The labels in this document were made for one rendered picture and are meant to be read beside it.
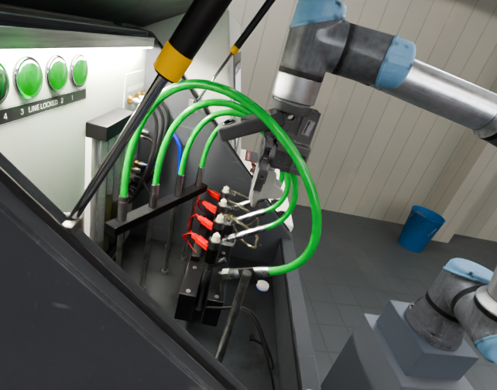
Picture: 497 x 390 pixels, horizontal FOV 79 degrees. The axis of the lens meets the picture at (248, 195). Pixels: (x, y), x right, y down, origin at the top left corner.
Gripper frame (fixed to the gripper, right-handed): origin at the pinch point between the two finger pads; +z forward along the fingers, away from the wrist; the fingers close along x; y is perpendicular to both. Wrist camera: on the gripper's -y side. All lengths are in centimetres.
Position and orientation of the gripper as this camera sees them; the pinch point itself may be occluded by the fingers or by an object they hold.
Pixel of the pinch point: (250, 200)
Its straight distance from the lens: 59.9
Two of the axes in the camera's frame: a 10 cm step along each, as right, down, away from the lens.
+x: 0.2, -4.4, 9.0
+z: -2.5, 8.7, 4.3
